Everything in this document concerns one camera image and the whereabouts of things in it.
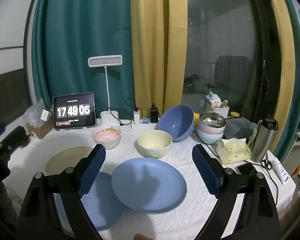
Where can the narrow teal curtain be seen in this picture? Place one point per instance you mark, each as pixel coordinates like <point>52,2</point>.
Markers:
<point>297,37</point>

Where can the blue plate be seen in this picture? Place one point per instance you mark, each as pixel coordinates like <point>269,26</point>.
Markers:
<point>150,185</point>
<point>102,205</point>

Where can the steel thermos bottle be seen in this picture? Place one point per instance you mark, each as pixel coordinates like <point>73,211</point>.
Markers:
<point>262,142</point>

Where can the large blue bowl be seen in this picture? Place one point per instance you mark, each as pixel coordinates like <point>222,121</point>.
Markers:
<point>176,120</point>

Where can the cream bowl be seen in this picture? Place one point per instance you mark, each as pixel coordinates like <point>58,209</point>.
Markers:
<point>153,142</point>

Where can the grey cloth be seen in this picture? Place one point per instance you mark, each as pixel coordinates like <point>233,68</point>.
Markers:
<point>240,128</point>

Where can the wide teal curtain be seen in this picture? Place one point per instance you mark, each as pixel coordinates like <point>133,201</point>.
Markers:
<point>77,30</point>

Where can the white desk lamp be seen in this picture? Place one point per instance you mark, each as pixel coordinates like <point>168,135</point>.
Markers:
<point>105,61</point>

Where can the white storage basket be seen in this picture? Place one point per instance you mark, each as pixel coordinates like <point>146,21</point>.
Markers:
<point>218,112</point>

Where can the white charger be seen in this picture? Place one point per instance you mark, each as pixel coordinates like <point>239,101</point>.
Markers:
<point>137,116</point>

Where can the black scissors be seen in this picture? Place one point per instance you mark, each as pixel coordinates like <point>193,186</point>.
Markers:
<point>266,163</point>

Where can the black window frame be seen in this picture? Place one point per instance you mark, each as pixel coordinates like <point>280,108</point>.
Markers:
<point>265,55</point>

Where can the white power strip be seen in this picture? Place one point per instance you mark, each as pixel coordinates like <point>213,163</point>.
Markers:
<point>146,124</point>

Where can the cardboard box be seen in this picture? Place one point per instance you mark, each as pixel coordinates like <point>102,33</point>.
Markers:
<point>40,130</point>

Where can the white cream tube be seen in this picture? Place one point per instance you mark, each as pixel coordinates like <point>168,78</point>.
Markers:
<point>281,171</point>

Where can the black charger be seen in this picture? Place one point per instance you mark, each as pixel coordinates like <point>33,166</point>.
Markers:
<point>155,115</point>

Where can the blue white snack packet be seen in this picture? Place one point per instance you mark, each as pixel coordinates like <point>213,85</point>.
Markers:
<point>212,98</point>

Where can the tablet showing clock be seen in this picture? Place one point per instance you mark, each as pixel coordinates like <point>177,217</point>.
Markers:
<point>73,110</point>

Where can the narrow yellow curtain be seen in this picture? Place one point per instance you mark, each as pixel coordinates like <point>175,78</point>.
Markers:
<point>287,67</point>

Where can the light blue bowl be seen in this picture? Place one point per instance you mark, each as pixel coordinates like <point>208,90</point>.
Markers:
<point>210,138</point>

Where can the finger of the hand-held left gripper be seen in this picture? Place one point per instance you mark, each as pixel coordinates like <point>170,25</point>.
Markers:
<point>13,137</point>

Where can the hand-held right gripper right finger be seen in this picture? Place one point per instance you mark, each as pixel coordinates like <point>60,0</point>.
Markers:
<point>206,170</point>

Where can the black phone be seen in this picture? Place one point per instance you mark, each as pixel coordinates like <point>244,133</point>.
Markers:
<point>247,170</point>

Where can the yellow plastic bag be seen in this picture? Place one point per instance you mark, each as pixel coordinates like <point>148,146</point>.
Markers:
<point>196,119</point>

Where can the beige plate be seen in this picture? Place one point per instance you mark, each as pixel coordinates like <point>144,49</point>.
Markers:
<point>65,160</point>

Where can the small white box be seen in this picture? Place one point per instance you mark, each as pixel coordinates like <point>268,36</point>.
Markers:
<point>45,115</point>

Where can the yellow cloth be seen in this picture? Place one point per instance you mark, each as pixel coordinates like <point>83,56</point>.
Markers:
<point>233,152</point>

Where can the clear plastic bag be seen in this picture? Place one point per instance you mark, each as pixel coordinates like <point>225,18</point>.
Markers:
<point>33,115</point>

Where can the pink strawberry print bowl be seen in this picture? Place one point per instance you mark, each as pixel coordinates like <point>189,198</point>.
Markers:
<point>106,135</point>

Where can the wide yellow curtain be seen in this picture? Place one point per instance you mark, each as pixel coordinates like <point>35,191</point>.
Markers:
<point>152,42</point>

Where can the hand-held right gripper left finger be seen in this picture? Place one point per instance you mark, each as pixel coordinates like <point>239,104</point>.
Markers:
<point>91,172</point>

